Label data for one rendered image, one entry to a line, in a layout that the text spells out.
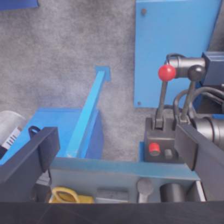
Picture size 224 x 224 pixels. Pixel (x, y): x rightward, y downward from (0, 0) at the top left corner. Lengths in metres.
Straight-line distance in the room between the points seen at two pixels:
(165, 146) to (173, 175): 0.10
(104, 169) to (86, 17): 1.11
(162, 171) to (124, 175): 0.11
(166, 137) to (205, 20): 0.96
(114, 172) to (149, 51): 0.95
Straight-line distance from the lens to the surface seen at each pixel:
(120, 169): 0.50
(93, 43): 1.38
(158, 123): 0.43
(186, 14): 1.22
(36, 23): 1.52
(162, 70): 0.34
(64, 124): 1.62
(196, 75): 0.36
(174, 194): 0.51
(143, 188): 0.49
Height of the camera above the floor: 1.29
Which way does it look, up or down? 49 degrees down
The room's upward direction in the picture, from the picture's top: 170 degrees counter-clockwise
